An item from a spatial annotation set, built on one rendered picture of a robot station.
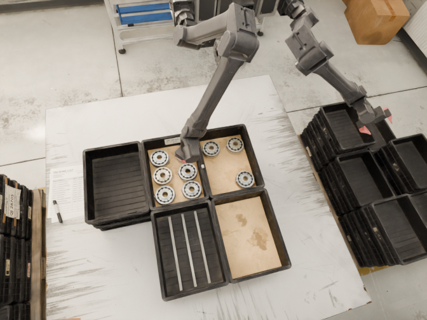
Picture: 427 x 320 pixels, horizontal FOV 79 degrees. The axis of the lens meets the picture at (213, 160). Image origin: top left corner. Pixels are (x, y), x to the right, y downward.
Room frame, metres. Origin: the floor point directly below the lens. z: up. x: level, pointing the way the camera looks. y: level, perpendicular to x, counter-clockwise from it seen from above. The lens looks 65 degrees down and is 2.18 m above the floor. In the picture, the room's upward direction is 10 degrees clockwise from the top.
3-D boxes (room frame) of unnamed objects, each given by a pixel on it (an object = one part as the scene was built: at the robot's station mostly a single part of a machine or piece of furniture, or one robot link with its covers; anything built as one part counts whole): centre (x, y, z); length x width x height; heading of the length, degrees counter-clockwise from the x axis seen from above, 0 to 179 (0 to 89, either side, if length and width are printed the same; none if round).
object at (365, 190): (0.89, -1.13, 0.31); 0.40 x 0.30 x 0.34; 24
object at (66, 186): (0.34, 0.79, 0.70); 0.33 x 0.23 x 0.01; 24
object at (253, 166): (0.62, -0.08, 0.87); 0.40 x 0.30 x 0.11; 22
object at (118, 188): (0.39, 0.47, 0.87); 0.40 x 0.30 x 0.11; 22
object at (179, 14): (0.96, 0.22, 1.45); 0.09 x 0.08 x 0.12; 114
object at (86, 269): (0.45, 0.10, 0.35); 1.60 x 1.60 x 0.70; 24
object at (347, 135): (1.25, -0.96, 0.37); 0.40 x 0.30 x 0.45; 24
